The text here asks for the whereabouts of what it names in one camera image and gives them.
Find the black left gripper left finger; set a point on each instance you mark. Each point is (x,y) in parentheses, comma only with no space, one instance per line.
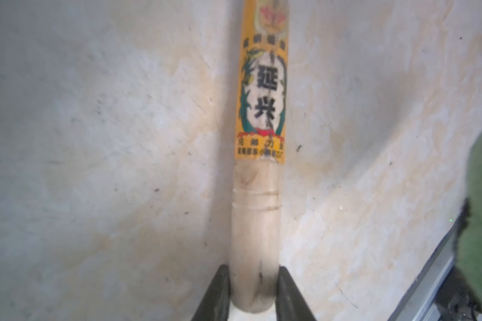
(215,304)

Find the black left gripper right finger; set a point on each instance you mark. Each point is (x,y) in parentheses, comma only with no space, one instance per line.
(290,305)

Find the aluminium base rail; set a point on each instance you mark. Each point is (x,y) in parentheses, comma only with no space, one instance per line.
(419,301)

